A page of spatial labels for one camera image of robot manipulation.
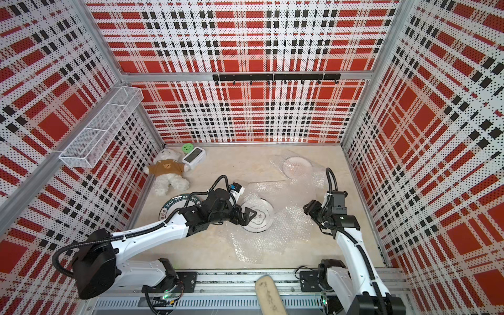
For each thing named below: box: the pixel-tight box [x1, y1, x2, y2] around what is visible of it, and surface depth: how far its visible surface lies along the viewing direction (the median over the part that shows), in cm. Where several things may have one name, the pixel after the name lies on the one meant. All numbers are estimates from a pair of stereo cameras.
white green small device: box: [181, 146, 207, 170], surface depth 113 cm
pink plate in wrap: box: [282, 156, 314, 182], surface depth 110 cm
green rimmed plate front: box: [158, 193, 202, 223], surface depth 95 cm
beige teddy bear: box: [143, 148, 191, 196], surface depth 101 cm
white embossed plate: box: [240, 198, 274, 233], surface depth 93 cm
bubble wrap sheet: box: [230, 191, 314, 264], surface depth 82 cm
